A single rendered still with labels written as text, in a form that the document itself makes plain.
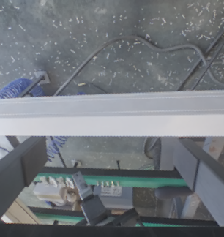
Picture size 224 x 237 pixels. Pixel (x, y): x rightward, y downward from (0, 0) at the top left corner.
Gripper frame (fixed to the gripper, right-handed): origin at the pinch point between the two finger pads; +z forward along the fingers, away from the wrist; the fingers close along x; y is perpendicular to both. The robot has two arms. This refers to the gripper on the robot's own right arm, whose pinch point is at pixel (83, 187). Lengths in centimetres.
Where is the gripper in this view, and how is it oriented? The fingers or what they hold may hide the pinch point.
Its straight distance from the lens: 56.2
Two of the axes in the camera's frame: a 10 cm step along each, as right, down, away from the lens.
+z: -5.1, -4.7, 7.3
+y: -8.5, 4.1, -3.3
